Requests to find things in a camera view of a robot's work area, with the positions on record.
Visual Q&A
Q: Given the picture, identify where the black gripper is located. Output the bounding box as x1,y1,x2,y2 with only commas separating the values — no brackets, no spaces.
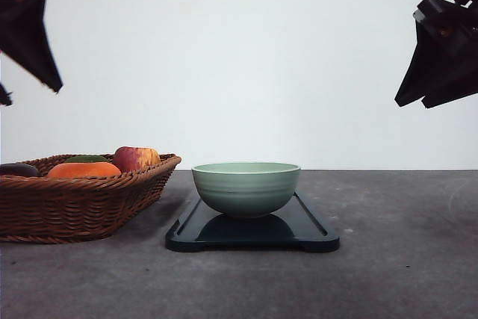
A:
394,0,478,109
0,0,63,106

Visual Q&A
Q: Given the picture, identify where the green ceramic bowl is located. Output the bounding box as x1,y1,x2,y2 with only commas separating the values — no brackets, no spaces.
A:
191,162,300,217

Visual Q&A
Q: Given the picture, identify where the brown wicker basket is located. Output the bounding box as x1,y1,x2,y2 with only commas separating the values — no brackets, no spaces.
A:
0,153,181,244

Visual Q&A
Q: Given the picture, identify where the dark purple fruit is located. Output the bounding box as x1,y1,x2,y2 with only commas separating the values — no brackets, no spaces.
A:
0,163,41,176

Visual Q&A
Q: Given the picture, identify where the green avocado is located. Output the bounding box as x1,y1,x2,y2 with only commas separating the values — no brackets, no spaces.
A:
65,155,108,163

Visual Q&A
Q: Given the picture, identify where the orange fruit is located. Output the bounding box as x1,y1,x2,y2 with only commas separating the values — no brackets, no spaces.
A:
48,162,122,179

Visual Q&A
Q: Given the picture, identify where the red yellow apple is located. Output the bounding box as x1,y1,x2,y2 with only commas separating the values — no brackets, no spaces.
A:
113,146,161,172

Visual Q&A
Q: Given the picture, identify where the dark blue rectangular tray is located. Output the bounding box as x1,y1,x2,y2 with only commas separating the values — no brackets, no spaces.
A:
166,192,340,252

